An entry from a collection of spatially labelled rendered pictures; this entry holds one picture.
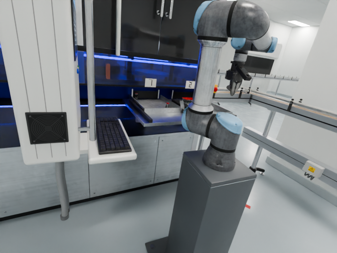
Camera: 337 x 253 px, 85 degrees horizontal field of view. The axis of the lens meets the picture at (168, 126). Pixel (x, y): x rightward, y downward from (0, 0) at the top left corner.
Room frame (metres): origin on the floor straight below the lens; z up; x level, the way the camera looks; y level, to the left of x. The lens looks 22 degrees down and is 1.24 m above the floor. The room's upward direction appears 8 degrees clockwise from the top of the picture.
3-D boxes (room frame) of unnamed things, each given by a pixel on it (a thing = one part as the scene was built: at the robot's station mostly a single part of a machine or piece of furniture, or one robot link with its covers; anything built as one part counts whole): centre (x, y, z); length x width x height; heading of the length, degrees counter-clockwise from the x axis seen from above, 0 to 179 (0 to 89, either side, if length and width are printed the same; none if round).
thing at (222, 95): (1.91, -0.51, 0.92); 0.69 x 0.15 x 0.16; 120
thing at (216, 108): (1.32, -0.23, 0.90); 0.34 x 0.26 x 0.04; 29
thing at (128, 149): (0.86, 0.30, 0.82); 0.40 x 0.14 x 0.02; 26
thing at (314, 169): (1.34, -1.24, 0.50); 0.12 x 0.05 x 0.09; 30
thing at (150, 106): (1.25, 0.12, 0.90); 0.34 x 0.26 x 0.04; 30
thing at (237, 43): (1.12, -0.34, 1.34); 0.11 x 0.11 x 0.08; 59
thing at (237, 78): (1.22, -0.37, 1.18); 0.09 x 0.08 x 0.12; 30
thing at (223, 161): (0.76, -0.26, 0.84); 0.15 x 0.15 x 0.10
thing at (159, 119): (1.27, -0.06, 0.87); 0.70 x 0.48 x 0.02; 120
